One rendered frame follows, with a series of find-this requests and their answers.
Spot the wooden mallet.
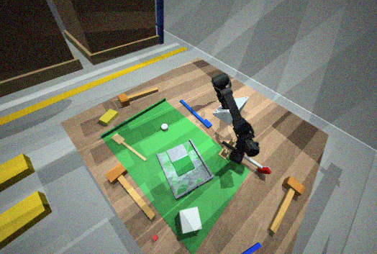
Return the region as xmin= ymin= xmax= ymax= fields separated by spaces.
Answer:
xmin=118 ymin=87 xmax=158 ymax=107
xmin=268 ymin=176 xmax=305 ymax=234
xmin=105 ymin=163 xmax=156 ymax=220

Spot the yellow rectangular block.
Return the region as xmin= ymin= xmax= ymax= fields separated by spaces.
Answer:
xmin=99 ymin=109 xmax=119 ymax=126

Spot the green putting mat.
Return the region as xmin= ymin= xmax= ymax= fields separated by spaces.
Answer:
xmin=103 ymin=101 xmax=250 ymax=254

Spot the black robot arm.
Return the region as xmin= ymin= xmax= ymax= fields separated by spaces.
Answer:
xmin=212 ymin=73 xmax=260 ymax=158

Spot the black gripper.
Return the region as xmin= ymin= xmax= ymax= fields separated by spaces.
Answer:
xmin=230 ymin=140 xmax=245 ymax=165

